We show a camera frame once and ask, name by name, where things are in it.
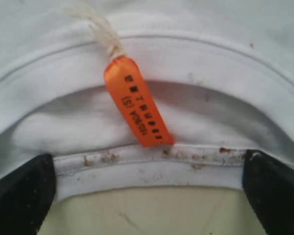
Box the white t-shirt red lettering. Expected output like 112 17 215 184
0 0 294 201

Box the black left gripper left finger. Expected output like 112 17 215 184
0 154 56 235

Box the orange neck label tag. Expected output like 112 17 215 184
65 5 174 147

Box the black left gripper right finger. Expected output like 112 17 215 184
242 149 294 235

